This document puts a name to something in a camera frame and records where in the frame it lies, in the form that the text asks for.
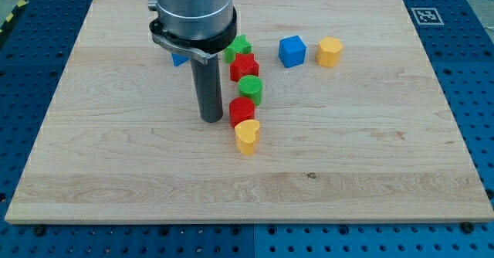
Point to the yellow heart block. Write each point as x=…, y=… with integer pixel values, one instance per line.
x=247, y=136

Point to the green star block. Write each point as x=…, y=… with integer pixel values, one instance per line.
x=240, y=45

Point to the red star block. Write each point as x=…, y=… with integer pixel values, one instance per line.
x=243, y=65

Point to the light wooden board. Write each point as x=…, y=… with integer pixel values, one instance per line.
x=370, y=140

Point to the green cylinder block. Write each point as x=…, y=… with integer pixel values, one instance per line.
x=252, y=87

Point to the white fiducial marker tag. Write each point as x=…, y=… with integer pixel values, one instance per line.
x=427, y=16

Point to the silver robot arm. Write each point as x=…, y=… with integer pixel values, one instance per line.
x=198, y=30

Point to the blue cube block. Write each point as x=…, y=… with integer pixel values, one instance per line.
x=292, y=51

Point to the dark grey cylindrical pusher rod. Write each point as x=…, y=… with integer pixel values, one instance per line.
x=208, y=89

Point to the blue triangle block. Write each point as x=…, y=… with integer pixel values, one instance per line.
x=177, y=60

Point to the red cylinder block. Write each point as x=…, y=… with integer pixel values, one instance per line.
x=241, y=109

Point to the yellow hexagon block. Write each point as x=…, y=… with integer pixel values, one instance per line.
x=329, y=52

